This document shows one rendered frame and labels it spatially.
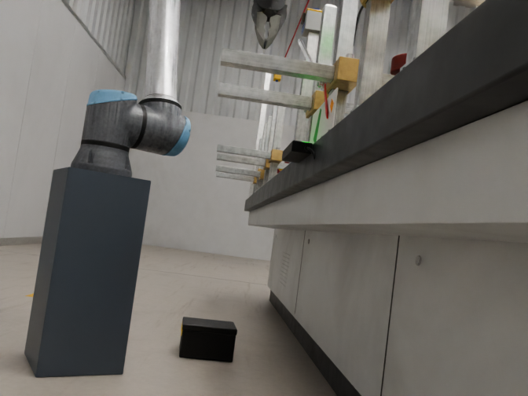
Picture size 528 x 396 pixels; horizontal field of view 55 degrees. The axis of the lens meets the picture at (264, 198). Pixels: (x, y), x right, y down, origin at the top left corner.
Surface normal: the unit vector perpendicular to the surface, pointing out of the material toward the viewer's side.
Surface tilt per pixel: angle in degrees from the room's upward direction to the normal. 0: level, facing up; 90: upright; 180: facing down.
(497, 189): 90
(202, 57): 90
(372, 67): 90
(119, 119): 90
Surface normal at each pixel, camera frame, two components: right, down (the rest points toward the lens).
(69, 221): 0.53, 0.01
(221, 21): 0.04, -0.06
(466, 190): -0.99, -0.14
